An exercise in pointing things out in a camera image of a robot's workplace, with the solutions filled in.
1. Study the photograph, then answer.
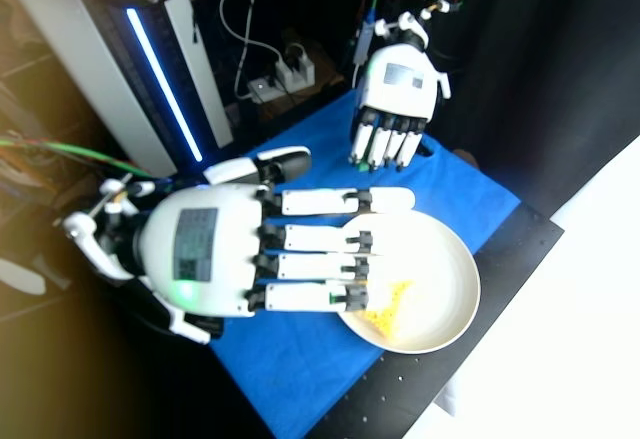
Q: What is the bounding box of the white round plate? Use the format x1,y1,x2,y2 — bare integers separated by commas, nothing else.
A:
339,211,482,355

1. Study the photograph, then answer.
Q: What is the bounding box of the white power strip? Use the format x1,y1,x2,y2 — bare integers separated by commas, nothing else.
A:
248,43,317,104

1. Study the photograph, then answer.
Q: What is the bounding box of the white tower with blue light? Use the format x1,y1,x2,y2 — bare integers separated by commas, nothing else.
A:
0,0,234,178

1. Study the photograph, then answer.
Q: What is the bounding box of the blue cloth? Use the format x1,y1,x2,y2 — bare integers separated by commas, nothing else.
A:
209,89,521,439

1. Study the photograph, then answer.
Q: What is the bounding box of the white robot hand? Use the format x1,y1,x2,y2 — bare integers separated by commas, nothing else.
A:
348,43,452,174
135,146,417,319

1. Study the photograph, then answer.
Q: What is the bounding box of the yellow crumbly food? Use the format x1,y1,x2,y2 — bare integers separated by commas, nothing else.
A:
362,278,416,340

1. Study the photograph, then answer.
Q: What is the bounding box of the blue and white connector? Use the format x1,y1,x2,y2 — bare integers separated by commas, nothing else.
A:
355,8,376,67

